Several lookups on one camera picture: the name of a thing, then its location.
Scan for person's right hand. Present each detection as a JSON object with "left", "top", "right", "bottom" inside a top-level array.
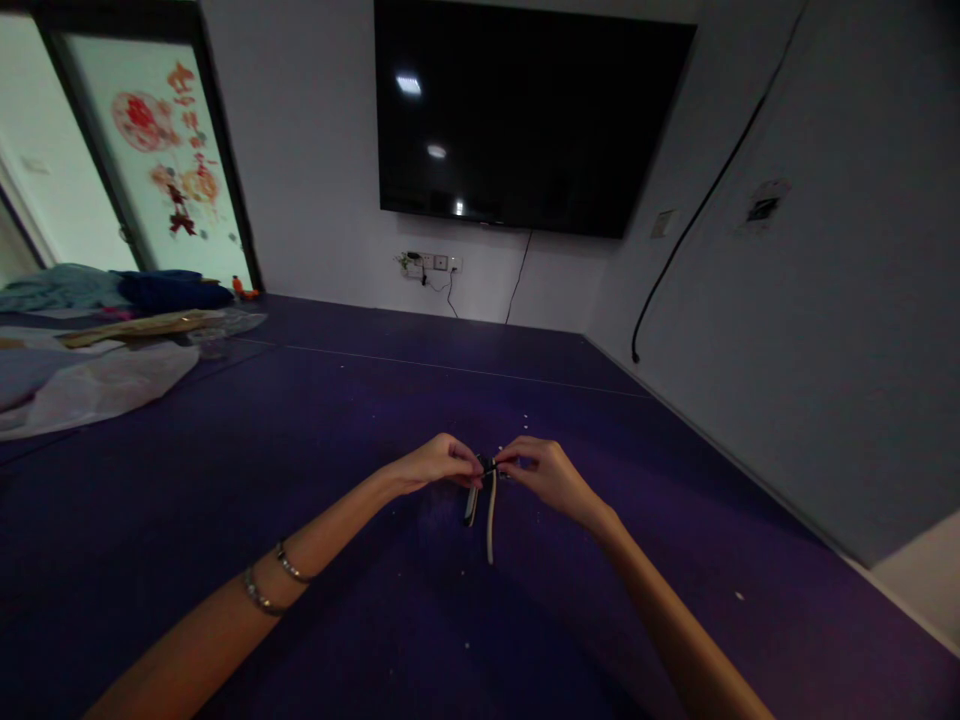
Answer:
[{"left": 492, "top": 436, "right": 618, "bottom": 535}]

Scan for person's left hand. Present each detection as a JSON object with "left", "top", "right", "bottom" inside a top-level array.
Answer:
[{"left": 387, "top": 432, "right": 487, "bottom": 496}]

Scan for person's right fingers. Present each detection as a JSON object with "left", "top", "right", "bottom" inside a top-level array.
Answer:
[{"left": 492, "top": 437, "right": 560, "bottom": 481}]

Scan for person's left fingers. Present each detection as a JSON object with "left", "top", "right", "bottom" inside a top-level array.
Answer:
[{"left": 431, "top": 432, "right": 487, "bottom": 483}]

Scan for black and white strap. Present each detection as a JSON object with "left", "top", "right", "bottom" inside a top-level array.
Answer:
[{"left": 461, "top": 452, "right": 516, "bottom": 566}]

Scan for brown cardboard piece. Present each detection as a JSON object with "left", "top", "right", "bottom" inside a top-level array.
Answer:
[{"left": 56, "top": 308, "right": 226, "bottom": 351}]

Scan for clear plastic sheet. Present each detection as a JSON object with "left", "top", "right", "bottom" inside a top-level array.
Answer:
[{"left": 0, "top": 308, "right": 270, "bottom": 442}]

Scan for pile of blue cloths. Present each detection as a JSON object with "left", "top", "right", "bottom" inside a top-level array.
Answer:
[{"left": 0, "top": 262, "right": 235, "bottom": 316}]

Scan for glass door with red decals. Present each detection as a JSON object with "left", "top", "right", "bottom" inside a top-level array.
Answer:
[{"left": 33, "top": 0, "right": 262, "bottom": 295}]

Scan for black charger cable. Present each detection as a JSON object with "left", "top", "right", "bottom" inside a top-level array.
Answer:
[{"left": 419, "top": 263, "right": 460, "bottom": 319}]

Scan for black television cable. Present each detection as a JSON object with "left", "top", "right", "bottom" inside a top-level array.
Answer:
[{"left": 503, "top": 229, "right": 535, "bottom": 325}]

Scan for white wall socket strip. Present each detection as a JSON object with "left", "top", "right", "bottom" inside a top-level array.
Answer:
[{"left": 393, "top": 250, "right": 465, "bottom": 282}]

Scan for black wall cable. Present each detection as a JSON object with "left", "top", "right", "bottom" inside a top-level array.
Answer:
[{"left": 632, "top": 0, "right": 810, "bottom": 366}]

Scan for black wall television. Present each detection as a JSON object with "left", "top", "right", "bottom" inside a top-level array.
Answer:
[{"left": 373, "top": 0, "right": 699, "bottom": 241}]

